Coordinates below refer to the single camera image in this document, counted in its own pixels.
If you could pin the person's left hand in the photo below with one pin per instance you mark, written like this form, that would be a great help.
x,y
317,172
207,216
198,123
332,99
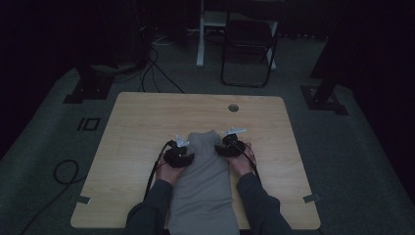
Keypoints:
x,y
169,174

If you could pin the grey tape strip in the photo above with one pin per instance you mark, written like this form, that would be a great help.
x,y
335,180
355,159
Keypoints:
x,y
311,198
83,199

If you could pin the white desk frame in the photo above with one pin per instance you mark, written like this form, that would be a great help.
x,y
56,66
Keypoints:
x,y
201,39

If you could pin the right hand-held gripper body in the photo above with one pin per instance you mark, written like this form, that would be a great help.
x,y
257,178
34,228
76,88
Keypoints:
x,y
233,146

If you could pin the person's right hand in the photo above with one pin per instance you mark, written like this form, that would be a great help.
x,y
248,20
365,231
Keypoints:
x,y
241,164

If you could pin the grey pants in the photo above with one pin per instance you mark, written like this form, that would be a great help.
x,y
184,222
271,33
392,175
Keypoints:
x,y
202,182

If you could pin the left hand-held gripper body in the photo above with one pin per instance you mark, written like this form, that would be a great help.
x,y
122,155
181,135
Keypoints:
x,y
176,157

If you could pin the black stand base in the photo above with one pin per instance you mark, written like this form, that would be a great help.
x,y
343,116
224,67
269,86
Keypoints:
x,y
323,98
88,89

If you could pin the black folding chair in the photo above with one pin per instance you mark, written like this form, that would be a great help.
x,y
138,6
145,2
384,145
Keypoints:
x,y
249,36

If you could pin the grey table grommet hole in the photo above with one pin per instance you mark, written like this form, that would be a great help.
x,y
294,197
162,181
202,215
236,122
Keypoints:
x,y
233,108

